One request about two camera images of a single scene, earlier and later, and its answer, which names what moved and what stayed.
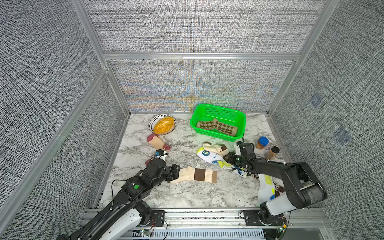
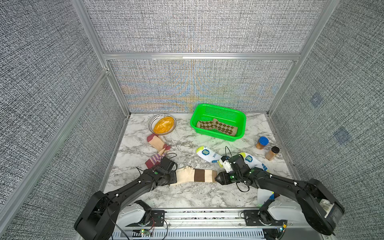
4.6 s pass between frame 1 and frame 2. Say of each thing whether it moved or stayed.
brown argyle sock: stayed
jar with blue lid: stayed
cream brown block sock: stayed
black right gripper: moved
